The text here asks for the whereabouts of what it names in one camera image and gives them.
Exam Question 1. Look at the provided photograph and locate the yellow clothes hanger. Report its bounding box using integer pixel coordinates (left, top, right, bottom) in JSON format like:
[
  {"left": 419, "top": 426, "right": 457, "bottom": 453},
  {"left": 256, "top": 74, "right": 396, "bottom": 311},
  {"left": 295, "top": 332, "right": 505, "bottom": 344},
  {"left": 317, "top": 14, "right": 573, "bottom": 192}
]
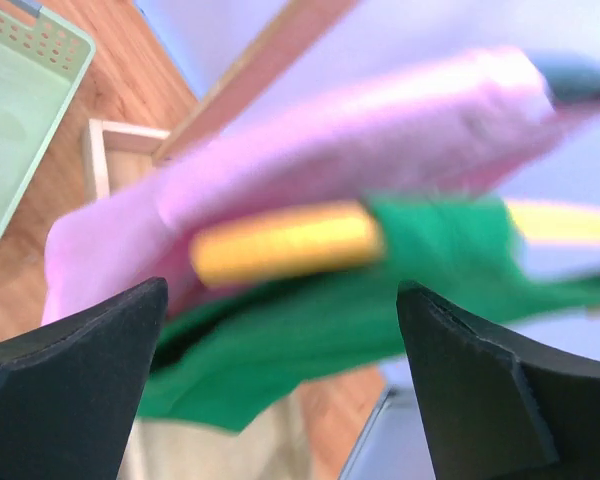
[{"left": 189, "top": 200, "right": 600, "bottom": 287}]

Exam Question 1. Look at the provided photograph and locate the wooden clothes rack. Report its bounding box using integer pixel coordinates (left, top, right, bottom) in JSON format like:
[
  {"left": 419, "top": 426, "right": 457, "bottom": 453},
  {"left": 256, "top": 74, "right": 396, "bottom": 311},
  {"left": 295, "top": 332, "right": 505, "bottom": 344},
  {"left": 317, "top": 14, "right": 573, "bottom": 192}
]
[{"left": 82, "top": 0, "right": 358, "bottom": 202}]

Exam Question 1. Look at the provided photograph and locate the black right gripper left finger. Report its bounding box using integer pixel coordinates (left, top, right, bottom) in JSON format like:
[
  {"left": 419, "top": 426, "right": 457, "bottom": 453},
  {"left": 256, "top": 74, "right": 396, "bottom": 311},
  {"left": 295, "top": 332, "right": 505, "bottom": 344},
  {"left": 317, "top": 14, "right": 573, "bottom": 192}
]
[{"left": 0, "top": 278, "right": 168, "bottom": 480}]

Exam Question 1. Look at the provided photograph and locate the light green plastic basket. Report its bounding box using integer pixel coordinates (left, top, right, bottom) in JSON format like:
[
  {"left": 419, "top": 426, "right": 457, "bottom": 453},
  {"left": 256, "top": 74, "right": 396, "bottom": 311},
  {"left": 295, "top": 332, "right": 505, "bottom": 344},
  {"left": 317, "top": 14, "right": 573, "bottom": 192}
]
[{"left": 0, "top": 1, "right": 96, "bottom": 239}]

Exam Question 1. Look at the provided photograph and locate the grey-blue clothes hanger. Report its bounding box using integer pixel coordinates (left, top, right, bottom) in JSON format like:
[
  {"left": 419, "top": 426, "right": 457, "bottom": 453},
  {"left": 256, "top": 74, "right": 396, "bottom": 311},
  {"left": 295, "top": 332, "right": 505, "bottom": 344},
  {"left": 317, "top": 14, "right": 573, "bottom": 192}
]
[{"left": 528, "top": 51, "right": 600, "bottom": 107}]

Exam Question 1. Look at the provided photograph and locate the pink shirt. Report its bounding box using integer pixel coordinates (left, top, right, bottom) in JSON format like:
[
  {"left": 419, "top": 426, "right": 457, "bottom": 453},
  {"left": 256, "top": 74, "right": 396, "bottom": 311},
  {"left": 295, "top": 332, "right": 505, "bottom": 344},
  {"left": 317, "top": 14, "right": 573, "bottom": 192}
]
[{"left": 40, "top": 45, "right": 586, "bottom": 325}]

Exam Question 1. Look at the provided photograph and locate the green tank top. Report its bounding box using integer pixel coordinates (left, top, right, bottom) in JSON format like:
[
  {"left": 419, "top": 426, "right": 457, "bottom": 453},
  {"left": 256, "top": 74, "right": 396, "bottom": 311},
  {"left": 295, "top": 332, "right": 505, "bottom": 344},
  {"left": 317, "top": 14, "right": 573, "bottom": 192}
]
[{"left": 138, "top": 196, "right": 600, "bottom": 432}]

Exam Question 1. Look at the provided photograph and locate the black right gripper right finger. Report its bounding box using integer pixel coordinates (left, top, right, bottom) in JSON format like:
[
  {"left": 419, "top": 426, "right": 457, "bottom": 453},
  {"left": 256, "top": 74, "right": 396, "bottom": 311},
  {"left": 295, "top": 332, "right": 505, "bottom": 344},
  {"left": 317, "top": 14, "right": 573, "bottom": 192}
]
[{"left": 396, "top": 283, "right": 600, "bottom": 479}]

